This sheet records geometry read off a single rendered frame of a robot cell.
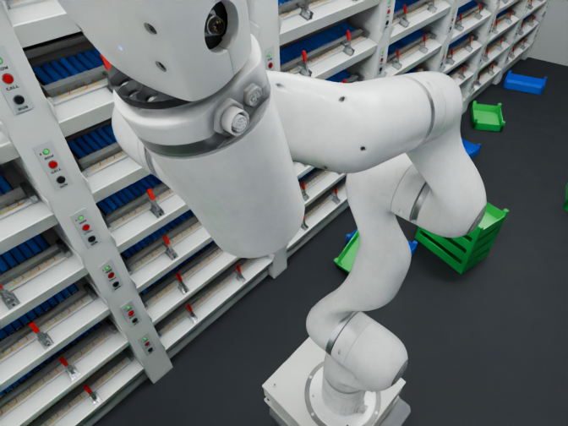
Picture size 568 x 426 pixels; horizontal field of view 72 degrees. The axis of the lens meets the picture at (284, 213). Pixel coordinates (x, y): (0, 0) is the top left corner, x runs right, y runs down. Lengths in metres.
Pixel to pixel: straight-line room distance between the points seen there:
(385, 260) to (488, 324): 1.32
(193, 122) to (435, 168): 0.44
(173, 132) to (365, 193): 0.50
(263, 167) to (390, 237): 0.50
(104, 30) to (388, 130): 0.26
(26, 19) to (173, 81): 0.77
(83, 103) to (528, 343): 1.85
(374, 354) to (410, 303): 1.11
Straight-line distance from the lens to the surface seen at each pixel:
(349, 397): 1.10
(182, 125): 0.20
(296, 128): 0.38
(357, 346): 0.86
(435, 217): 0.63
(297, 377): 1.28
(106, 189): 1.12
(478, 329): 1.97
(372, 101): 0.38
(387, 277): 0.74
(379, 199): 0.67
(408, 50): 2.30
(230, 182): 0.23
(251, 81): 0.22
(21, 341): 1.38
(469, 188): 0.63
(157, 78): 0.19
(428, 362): 1.82
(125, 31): 0.18
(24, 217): 1.09
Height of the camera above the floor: 1.56
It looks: 43 degrees down
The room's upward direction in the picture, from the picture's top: 2 degrees counter-clockwise
